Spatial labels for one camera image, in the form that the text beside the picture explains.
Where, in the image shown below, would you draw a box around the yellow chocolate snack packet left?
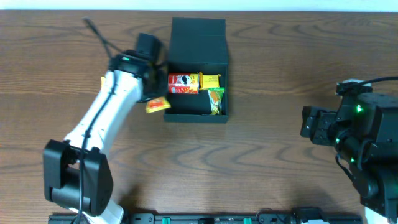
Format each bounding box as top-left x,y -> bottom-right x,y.
101,76 -> 106,91

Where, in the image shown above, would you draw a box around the yellow orange snack packet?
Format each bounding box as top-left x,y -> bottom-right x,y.
146,96 -> 171,113

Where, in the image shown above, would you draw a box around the dark green open box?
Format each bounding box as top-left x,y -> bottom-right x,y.
164,17 -> 229,123

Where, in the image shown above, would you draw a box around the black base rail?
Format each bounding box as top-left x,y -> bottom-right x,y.
48,212 -> 364,224

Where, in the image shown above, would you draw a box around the yellow square snack packet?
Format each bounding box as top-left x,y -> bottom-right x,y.
199,72 -> 221,90

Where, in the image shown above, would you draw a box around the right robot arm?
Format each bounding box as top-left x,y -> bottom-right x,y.
300,92 -> 397,223

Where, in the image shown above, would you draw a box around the green yellow snack packet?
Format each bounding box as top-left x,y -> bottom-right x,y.
207,87 -> 224,115

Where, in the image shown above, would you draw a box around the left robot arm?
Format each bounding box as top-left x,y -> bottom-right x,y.
43,50 -> 167,223

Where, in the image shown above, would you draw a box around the red Pringles can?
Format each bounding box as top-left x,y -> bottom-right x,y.
168,73 -> 200,94

